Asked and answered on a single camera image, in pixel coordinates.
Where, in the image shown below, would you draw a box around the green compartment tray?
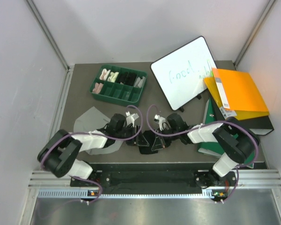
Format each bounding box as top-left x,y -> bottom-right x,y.
89,64 -> 148,106

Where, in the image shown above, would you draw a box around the cream rolled socks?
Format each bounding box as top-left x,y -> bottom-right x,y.
107,72 -> 119,83

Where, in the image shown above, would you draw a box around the purple cable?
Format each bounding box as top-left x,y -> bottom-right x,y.
40,105 -> 143,204
147,104 -> 260,203

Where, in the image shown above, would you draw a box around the white whiteboard black frame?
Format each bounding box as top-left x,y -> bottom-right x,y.
150,36 -> 217,111

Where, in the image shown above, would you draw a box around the aluminium frame rail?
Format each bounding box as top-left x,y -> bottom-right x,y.
25,0 -> 70,71

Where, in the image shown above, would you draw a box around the grey underwear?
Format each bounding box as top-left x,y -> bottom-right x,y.
74,106 -> 123,155

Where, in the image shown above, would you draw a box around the green binder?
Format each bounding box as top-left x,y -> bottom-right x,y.
197,98 -> 255,169

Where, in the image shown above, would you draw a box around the black rolled underwear in tray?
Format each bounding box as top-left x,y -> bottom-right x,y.
117,72 -> 137,86

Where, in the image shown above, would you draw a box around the orange binder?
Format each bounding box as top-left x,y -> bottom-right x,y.
204,68 -> 269,120

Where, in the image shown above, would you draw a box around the grey rolled socks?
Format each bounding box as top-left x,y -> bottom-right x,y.
134,76 -> 146,88

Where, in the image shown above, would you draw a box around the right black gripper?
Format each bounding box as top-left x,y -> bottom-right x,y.
153,127 -> 180,150

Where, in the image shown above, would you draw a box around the pink rolled socks top-left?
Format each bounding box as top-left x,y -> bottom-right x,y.
99,68 -> 111,81

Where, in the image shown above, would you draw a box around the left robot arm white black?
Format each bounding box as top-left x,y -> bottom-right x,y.
37,112 -> 142,186

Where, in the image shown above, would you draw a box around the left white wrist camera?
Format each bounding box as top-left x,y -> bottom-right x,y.
126,112 -> 139,127

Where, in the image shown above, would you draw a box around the pink rolled socks bottom-left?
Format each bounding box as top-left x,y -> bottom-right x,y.
92,83 -> 104,94

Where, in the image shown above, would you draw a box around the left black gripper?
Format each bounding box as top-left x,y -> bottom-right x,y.
115,124 -> 148,146

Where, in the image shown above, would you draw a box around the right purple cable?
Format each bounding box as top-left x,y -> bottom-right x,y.
147,104 -> 260,203

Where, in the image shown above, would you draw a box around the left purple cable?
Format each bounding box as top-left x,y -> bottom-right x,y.
40,105 -> 143,204

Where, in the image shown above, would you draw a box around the black binder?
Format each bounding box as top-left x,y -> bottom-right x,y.
210,97 -> 274,135

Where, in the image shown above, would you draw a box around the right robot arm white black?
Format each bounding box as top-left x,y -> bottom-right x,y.
146,113 -> 260,186

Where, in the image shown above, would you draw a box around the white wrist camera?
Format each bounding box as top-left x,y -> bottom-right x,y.
154,114 -> 169,131
126,112 -> 139,127

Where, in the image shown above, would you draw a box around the black underwear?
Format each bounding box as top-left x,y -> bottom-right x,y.
117,72 -> 137,86
139,130 -> 171,155

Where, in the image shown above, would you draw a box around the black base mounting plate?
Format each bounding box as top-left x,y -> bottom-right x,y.
70,170 -> 239,188

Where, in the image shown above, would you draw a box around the white slotted cable duct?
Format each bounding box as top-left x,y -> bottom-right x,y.
38,189 -> 224,199

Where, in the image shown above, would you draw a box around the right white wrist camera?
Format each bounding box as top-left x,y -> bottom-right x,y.
154,114 -> 169,131

